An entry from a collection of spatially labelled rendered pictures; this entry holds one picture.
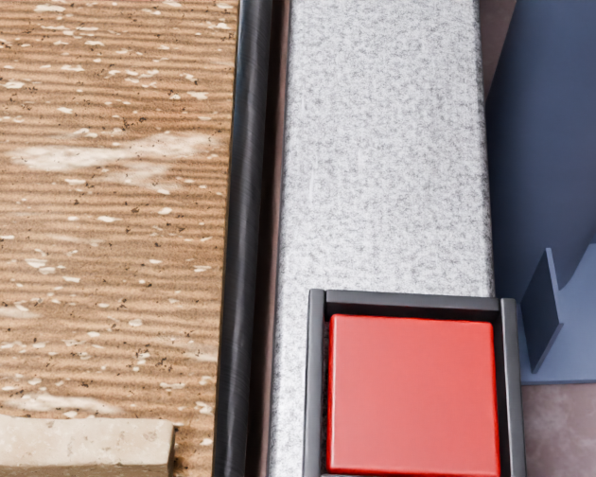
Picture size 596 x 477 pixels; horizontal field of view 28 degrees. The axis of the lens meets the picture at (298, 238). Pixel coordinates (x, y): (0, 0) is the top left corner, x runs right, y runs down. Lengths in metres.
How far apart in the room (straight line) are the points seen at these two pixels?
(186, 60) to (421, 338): 0.15
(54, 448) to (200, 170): 0.13
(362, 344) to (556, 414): 1.04
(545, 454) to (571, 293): 0.21
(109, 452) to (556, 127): 0.87
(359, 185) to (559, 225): 0.87
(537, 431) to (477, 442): 1.03
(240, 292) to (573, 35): 0.69
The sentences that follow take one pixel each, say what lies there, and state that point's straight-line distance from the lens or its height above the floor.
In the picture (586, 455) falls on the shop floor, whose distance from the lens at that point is 1.45.
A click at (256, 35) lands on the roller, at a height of 0.91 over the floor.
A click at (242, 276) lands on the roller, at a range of 0.46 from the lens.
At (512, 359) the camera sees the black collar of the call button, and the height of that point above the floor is 0.93.
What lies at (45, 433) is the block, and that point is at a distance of 0.38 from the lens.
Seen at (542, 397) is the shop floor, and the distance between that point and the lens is 1.47.
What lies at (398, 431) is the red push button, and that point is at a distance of 0.42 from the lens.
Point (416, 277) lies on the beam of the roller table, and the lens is 0.46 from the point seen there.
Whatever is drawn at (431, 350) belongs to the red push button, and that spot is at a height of 0.93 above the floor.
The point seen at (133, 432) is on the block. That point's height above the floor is 0.96.
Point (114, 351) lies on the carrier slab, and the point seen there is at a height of 0.94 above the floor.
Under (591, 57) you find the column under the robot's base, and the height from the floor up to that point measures 0.49.
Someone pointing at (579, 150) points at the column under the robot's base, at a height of 0.35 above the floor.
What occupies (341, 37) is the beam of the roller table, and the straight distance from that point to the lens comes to 0.52.
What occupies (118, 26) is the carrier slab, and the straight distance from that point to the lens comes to 0.50.
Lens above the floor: 1.32
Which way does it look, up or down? 60 degrees down
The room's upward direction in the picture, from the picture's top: 5 degrees clockwise
